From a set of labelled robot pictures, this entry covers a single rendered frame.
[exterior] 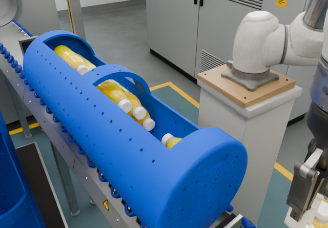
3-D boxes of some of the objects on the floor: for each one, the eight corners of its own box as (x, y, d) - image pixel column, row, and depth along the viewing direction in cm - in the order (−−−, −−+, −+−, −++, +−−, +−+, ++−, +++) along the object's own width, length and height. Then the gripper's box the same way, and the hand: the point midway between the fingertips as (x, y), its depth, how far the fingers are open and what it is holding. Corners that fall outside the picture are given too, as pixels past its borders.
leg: (30, 133, 252) (9, 69, 217) (32, 136, 249) (11, 72, 214) (24, 135, 249) (1, 72, 214) (26, 139, 246) (3, 74, 211)
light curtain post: (100, 146, 238) (58, -106, 143) (103, 150, 234) (63, -107, 139) (93, 149, 235) (46, -107, 140) (96, 153, 231) (50, -108, 136)
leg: (77, 207, 188) (58, 134, 154) (81, 213, 185) (62, 139, 150) (69, 212, 185) (47, 138, 151) (73, 218, 182) (51, 144, 147)
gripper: (344, 74, 41) (300, 187, 54) (283, 113, 33) (250, 233, 46) (406, 96, 36) (341, 214, 49) (352, 148, 28) (292, 271, 41)
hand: (302, 210), depth 45 cm, fingers closed
